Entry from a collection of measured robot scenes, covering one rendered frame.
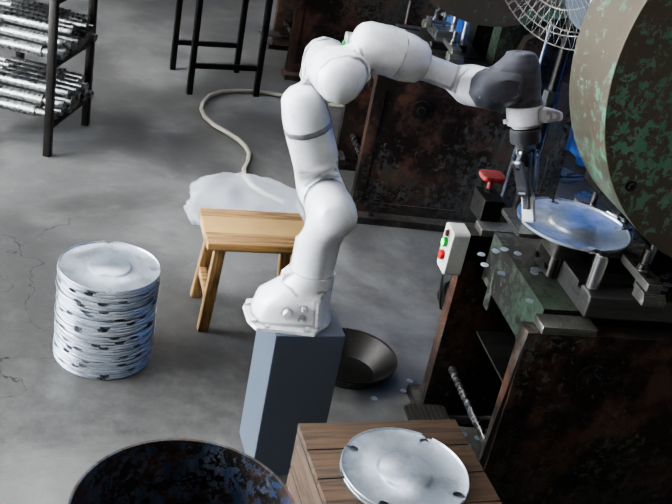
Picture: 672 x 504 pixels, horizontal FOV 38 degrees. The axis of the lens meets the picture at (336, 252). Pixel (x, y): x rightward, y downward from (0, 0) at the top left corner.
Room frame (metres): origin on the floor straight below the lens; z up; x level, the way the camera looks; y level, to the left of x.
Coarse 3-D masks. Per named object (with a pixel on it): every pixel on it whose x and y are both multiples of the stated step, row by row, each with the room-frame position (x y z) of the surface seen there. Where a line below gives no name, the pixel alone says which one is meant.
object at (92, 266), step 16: (64, 256) 2.46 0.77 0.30; (80, 256) 2.48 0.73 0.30; (96, 256) 2.49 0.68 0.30; (112, 256) 2.50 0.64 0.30; (128, 256) 2.53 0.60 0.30; (144, 256) 2.55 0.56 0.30; (64, 272) 2.37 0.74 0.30; (80, 272) 2.39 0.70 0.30; (96, 272) 2.40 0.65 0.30; (112, 272) 2.41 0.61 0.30; (128, 272) 2.44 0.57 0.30; (144, 272) 2.46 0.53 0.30; (96, 288) 2.32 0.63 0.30; (128, 288) 2.36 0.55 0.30
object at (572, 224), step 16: (544, 208) 2.37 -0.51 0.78; (560, 208) 2.39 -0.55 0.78; (576, 208) 2.41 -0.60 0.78; (592, 208) 2.43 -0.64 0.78; (528, 224) 2.25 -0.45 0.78; (544, 224) 2.27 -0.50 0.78; (560, 224) 2.27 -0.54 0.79; (576, 224) 2.29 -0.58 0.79; (592, 224) 2.31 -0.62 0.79; (608, 224) 2.35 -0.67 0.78; (560, 240) 2.19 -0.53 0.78; (576, 240) 2.21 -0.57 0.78; (592, 240) 2.23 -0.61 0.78; (608, 240) 2.25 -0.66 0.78; (624, 240) 2.27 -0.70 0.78
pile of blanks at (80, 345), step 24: (72, 288) 2.32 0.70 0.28; (144, 288) 2.38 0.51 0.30; (72, 312) 2.32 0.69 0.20; (96, 312) 2.31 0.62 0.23; (120, 312) 2.33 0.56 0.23; (144, 312) 2.38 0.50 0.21; (72, 336) 2.32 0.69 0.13; (96, 336) 2.31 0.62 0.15; (120, 336) 2.33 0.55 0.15; (144, 336) 2.41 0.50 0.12; (72, 360) 2.32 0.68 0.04; (96, 360) 2.31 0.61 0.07; (120, 360) 2.33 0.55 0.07; (144, 360) 2.42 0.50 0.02
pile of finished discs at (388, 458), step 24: (384, 432) 1.86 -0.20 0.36; (408, 432) 1.88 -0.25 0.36; (360, 456) 1.76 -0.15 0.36; (384, 456) 1.77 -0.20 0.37; (408, 456) 1.78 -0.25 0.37; (432, 456) 1.81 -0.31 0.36; (456, 456) 1.82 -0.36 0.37; (360, 480) 1.68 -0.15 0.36; (384, 480) 1.69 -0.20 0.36; (408, 480) 1.70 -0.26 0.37; (432, 480) 1.72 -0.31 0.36; (456, 480) 1.74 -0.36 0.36
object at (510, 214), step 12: (504, 216) 2.29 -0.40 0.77; (516, 216) 2.29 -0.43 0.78; (516, 228) 2.21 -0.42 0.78; (540, 252) 2.31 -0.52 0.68; (552, 252) 2.25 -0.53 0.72; (564, 252) 2.25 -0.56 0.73; (576, 252) 2.26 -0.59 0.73; (540, 264) 2.29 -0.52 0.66; (552, 264) 2.24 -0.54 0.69; (552, 276) 2.24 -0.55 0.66
